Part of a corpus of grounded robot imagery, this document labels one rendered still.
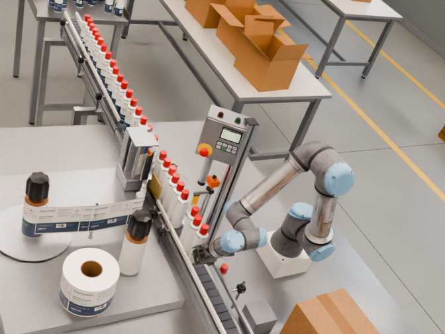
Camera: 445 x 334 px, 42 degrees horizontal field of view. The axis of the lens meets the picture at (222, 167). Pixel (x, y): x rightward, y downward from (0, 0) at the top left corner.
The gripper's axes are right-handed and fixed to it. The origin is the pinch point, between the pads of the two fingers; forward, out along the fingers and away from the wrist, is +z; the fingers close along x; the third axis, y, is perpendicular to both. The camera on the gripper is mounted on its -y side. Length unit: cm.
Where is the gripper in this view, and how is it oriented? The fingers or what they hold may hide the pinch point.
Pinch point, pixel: (200, 258)
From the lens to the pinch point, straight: 240.5
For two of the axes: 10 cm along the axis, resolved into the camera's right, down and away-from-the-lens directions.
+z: -4.5, 3.3, 8.3
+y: -8.7, 0.7, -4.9
